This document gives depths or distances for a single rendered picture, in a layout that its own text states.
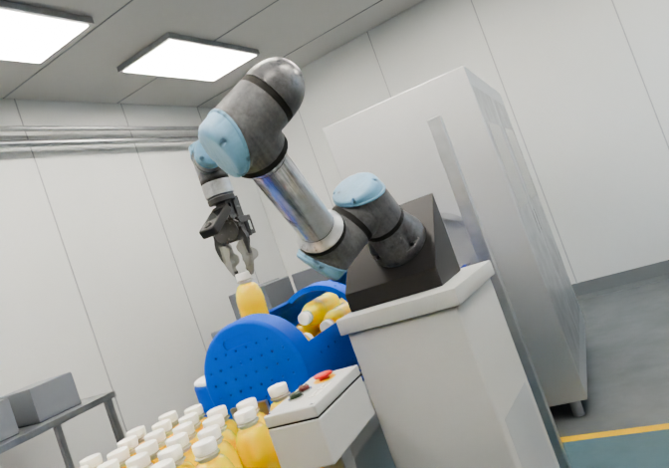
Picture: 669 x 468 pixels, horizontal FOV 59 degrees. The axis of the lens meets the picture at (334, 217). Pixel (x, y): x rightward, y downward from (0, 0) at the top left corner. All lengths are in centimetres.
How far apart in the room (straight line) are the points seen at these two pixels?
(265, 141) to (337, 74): 593
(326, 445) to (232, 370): 53
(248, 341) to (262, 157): 52
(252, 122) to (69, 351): 438
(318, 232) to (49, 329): 413
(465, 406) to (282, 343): 44
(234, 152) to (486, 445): 86
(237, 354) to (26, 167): 430
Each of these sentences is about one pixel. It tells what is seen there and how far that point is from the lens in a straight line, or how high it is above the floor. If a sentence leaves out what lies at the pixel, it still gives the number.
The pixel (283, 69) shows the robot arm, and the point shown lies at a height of 165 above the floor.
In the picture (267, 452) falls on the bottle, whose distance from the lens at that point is 112.
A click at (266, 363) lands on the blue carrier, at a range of 143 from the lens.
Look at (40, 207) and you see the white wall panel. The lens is 551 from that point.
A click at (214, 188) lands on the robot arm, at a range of 153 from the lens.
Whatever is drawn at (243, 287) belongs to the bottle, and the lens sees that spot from 151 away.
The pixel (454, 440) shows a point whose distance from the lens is 148.
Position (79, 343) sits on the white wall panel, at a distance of 536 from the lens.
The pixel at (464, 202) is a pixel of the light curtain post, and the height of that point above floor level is 130.
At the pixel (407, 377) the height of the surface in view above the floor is 97.
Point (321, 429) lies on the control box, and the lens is 100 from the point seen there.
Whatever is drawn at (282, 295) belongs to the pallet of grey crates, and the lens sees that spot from 535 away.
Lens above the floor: 133
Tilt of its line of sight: 2 degrees up
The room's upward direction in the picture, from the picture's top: 20 degrees counter-clockwise
